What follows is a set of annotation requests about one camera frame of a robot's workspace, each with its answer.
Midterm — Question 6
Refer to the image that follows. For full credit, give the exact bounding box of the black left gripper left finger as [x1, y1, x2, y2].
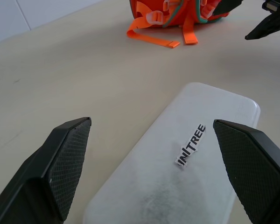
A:
[0, 117, 92, 224]

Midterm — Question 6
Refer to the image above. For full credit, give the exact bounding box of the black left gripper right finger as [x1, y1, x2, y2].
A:
[213, 119, 280, 224]

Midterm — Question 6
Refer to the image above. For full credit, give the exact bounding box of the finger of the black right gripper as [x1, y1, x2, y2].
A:
[244, 9, 280, 41]
[212, 0, 245, 16]

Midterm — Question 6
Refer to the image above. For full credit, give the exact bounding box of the orange backpack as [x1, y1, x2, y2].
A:
[126, 0, 231, 50]

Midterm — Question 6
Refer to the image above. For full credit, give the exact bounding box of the white Unitree plastic box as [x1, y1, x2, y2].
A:
[83, 82, 261, 224]

